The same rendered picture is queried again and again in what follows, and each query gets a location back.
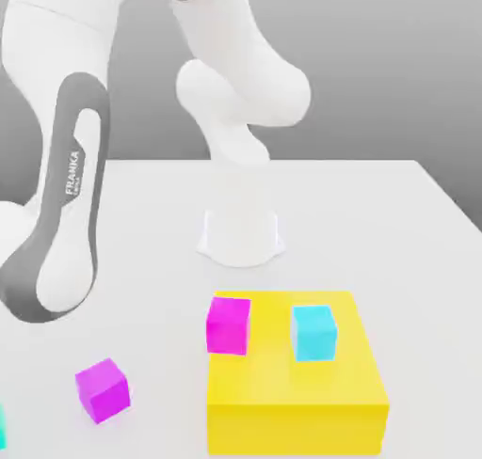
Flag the small cyan cube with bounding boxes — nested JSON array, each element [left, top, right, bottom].
[[292, 305, 339, 363]]

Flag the small purple cube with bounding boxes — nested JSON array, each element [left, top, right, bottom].
[[73, 357, 132, 425]]

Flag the small magenta cube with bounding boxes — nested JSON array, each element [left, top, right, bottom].
[[205, 295, 252, 356]]

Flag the large yellow box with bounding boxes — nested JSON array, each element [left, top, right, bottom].
[[206, 290, 391, 457]]

